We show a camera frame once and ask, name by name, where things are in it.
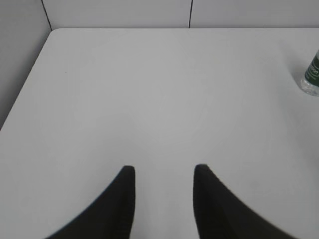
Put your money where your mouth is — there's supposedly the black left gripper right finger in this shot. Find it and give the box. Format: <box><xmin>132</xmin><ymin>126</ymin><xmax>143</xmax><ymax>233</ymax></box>
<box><xmin>194</xmin><ymin>164</ymin><xmax>293</xmax><ymax>239</ymax></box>

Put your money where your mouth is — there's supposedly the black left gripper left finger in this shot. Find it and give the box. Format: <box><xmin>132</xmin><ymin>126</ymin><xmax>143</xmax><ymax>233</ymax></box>
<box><xmin>49</xmin><ymin>165</ymin><xmax>135</xmax><ymax>239</ymax></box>

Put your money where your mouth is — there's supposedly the clear cestbon water bottle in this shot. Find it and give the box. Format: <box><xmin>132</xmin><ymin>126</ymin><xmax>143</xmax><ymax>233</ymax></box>
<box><xmin>301</xmin><ymin>51</ymin><xmax>319</xmax><ymax>97</ymax></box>

